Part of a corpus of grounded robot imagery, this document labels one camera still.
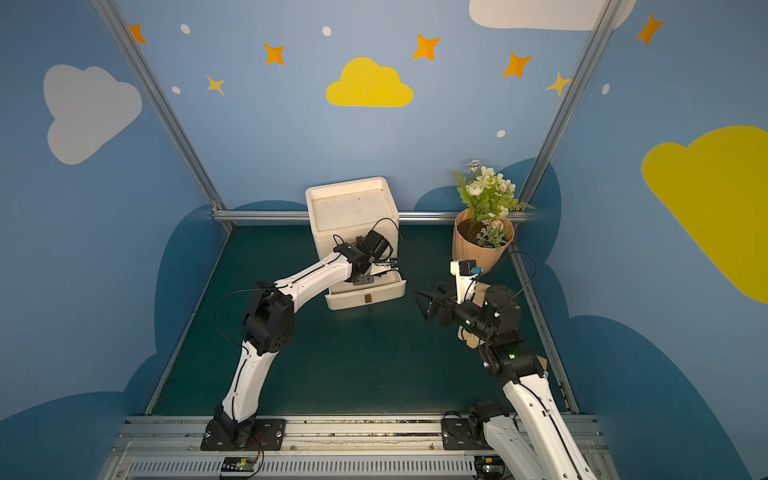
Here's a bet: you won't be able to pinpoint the white three-drawer cabinet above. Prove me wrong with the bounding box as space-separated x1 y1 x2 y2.
306 177 406 311

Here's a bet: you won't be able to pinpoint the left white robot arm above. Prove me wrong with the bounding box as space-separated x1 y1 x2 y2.
201 230 395 451

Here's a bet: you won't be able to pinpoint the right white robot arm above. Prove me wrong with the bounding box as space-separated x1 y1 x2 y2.
414 285 597 479

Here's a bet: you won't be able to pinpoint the beige work gloves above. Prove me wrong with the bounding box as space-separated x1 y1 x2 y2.
457 283 490 349

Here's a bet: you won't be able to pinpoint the flower plant in pot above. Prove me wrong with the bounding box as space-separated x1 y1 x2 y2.
452 160 529 272

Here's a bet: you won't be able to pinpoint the right circuit board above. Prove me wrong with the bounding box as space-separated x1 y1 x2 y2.
474 456 506 480

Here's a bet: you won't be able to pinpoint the circuit board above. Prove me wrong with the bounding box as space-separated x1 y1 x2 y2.
474 456 506 480
219 456 259 477

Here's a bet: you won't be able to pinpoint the left circuit board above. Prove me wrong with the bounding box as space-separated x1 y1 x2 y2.
219 456 259 477

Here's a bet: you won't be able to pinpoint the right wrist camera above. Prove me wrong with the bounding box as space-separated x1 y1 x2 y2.
450 260 482 304

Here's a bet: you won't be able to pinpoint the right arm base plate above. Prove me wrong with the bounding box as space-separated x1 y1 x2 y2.
440 414 523 450

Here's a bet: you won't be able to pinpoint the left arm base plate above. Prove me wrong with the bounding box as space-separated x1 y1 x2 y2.
200 418 287 451

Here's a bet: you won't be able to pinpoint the aluminium front rail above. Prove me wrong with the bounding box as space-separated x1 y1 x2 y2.
95 413 622 480

